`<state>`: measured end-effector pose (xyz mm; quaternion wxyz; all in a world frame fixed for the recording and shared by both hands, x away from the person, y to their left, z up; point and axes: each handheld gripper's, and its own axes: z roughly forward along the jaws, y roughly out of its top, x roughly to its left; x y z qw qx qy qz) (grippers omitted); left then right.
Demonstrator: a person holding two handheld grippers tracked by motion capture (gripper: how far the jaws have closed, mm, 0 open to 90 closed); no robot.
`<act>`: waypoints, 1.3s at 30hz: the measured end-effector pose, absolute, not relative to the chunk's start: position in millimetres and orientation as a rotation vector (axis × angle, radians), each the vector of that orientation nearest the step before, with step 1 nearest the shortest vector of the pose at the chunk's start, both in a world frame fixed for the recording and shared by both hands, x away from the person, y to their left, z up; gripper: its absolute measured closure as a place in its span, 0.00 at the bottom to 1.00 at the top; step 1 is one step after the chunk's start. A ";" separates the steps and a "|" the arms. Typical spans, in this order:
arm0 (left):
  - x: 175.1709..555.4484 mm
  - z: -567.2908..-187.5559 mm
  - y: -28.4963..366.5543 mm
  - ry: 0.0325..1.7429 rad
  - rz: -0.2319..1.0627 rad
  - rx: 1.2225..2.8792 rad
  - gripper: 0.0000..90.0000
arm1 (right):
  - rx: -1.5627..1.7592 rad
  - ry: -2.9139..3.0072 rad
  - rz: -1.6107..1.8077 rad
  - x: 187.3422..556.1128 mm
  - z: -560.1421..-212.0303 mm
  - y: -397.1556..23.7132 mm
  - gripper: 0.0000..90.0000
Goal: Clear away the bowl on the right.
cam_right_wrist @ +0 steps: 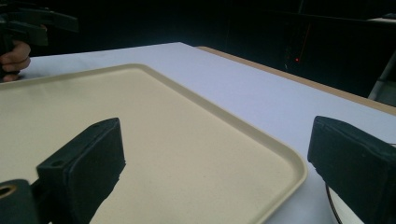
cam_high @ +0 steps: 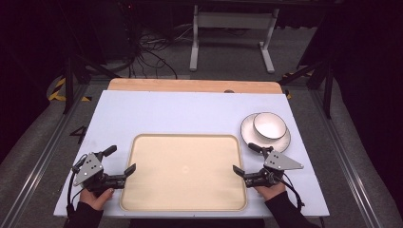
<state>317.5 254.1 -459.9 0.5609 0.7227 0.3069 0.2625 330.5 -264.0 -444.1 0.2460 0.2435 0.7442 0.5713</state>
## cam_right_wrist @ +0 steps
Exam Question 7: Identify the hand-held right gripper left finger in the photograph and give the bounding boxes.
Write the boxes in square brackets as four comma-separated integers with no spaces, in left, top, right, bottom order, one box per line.
[35,117,127,224]

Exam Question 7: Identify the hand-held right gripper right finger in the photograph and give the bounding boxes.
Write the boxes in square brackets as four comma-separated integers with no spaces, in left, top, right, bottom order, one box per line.
[306,115,396,224]

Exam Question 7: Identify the white round plate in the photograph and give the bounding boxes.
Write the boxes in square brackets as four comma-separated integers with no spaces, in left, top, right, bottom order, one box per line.
[324,182,366,224]

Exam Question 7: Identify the grey metal stand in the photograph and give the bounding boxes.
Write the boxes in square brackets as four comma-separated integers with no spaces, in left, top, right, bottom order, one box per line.
[367,50,396,107]

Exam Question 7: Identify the beige plastic tray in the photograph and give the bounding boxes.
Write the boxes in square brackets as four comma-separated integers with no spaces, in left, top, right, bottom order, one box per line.
[0,63,309,224]

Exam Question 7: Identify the dark device with red light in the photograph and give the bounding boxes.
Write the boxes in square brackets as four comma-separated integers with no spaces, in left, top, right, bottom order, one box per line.
[283,21,312,71]

